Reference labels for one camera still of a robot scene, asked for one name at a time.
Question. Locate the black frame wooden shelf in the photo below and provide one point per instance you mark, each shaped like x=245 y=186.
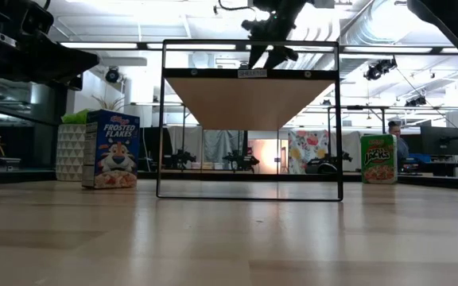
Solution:
x=249 y=103

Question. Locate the blue Frosted Flakes cereal box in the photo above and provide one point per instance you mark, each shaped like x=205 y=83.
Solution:
x=113 y=155

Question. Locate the person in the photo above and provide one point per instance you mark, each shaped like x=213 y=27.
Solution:
x=394 y=129

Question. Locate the thin dry plant leaves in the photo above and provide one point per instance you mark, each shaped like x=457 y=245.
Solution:
x=113 y=105

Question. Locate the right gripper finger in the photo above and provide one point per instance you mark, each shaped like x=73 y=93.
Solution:
x=276 y=55
x=257 y=53

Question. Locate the grey hanging cloth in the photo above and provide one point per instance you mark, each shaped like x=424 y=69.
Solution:
x=219 y=145

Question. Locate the floral hanging cloth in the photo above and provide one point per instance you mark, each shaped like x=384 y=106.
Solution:
x=306 y=151

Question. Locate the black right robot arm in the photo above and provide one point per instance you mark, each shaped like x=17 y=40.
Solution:
x=451 y=28

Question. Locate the blue storage bin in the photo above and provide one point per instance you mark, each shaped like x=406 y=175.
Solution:
x=416 y=158

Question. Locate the silver ventilation duct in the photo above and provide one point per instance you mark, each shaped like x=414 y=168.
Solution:
x=376 y=20

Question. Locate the black ceiling spotlight cluster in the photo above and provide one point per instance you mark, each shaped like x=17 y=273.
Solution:
x=416 y=102
x=380 y=69

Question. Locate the black background table frame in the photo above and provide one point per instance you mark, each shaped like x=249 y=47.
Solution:
x=356 y=107

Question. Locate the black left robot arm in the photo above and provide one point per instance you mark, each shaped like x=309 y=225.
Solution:
x=10 y=14

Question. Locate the green Apple Jacks cereal box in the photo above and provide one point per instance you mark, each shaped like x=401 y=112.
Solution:
x=379 y=159

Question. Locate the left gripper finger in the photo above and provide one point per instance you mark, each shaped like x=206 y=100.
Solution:
x=74 y=61

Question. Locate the dark computer monitor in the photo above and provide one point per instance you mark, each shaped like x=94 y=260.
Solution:
x=439 y=141

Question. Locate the lime green foliage clump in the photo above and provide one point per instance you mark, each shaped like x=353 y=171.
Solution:
x=74 y=117

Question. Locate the white hanging cloth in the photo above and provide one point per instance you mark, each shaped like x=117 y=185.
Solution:
x=183 y=141
x=351 y=147

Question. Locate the black aluminium table frame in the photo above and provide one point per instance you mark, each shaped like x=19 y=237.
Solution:
x=34 y=176

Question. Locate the round black ceiling camera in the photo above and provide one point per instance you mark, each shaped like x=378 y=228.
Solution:
x=112 y=75

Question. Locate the white triangle-patterned planter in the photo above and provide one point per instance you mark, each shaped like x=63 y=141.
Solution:
x=70 y=155

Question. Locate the white shelf label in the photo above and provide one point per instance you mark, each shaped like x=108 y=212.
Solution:
x=252 y=73

